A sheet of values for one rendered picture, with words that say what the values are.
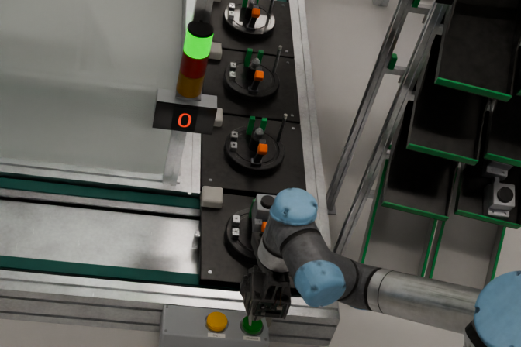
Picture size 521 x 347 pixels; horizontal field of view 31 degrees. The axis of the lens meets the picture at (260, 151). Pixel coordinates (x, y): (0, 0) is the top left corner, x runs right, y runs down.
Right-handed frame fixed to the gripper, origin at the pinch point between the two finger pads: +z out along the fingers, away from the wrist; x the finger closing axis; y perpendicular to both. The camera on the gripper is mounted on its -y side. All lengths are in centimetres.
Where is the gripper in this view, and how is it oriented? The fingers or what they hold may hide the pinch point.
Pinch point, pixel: (255, 312)
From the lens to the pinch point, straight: 186.1
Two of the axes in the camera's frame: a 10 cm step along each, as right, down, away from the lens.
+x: 9.8, 1.1, 1.6
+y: 0.3, 7.1, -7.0
